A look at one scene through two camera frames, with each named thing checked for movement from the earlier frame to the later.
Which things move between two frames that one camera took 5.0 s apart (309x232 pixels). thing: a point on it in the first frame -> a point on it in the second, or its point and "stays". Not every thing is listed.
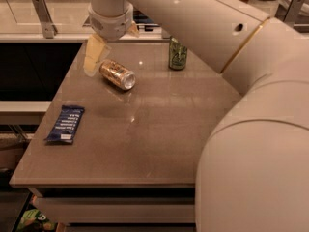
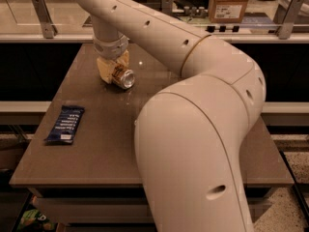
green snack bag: [35, 220] stays
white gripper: [111, 24] -> [110, 49]
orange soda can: [117, 74] stays
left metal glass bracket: [48, 29] stays
